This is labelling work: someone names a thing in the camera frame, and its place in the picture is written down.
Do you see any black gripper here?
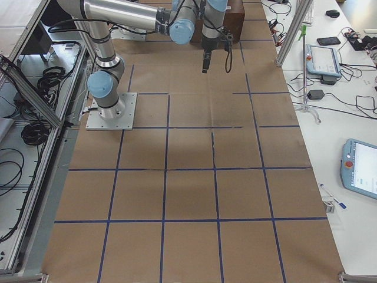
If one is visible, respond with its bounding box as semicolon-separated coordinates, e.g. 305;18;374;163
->
201;25;233;73

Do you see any dark wooden drawer box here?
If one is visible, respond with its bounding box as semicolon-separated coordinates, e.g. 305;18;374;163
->
190;0;245;44

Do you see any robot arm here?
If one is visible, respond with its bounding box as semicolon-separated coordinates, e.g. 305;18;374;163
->
58;1;233;122

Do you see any black power adapter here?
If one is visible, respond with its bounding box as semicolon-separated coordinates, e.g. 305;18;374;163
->
307;90;325;100

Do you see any teach pendant tablet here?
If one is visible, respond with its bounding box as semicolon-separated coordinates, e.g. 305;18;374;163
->
305;44;341;78

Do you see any black smartphone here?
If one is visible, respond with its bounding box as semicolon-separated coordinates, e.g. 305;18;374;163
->
316;37;340;46

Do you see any black computer mouse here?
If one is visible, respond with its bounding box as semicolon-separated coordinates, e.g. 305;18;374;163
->
325;9;340;18

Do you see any blue white pen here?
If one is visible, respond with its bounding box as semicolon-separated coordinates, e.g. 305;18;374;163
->
320;183;347;209

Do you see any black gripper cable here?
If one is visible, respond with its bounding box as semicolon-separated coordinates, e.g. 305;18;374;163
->
200;0;233;74

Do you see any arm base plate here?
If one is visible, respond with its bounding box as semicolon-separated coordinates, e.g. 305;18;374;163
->
85;93;137;130

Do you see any green handled grabber stick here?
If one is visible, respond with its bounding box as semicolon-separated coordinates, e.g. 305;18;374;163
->
295;25;322;124

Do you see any aluminium frame post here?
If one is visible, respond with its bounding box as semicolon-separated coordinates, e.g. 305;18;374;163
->
275;0;314;67

